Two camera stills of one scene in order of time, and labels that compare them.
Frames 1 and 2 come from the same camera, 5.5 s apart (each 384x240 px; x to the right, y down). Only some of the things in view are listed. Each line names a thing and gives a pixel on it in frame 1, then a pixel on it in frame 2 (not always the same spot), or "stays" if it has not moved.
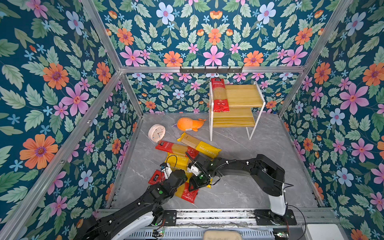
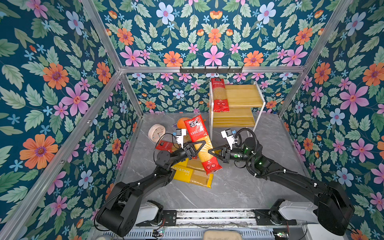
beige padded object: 222,235 stays
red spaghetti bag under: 156,176 -> 198,132
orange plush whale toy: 187,123 stays
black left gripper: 182,171 -> 189,150
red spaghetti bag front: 220,103 stays
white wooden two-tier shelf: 246,104 stays
